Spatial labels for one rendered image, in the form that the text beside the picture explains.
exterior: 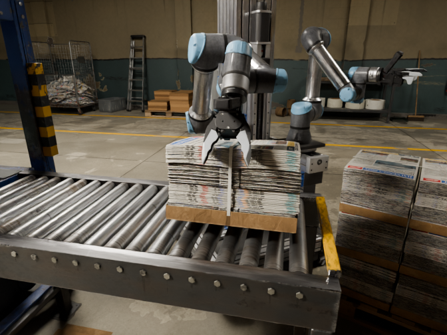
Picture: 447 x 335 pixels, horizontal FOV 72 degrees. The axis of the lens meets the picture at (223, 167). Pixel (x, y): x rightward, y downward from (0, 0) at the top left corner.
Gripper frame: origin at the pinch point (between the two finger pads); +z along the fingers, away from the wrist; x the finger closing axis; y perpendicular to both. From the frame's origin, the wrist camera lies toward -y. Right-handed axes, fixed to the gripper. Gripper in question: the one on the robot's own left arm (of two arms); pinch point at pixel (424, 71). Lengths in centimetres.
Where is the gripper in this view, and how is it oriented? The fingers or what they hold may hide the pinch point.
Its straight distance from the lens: 185.8
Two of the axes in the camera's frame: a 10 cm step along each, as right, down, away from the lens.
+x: -6.3, 3.8, -6.8
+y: 0.8, 9.0, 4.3
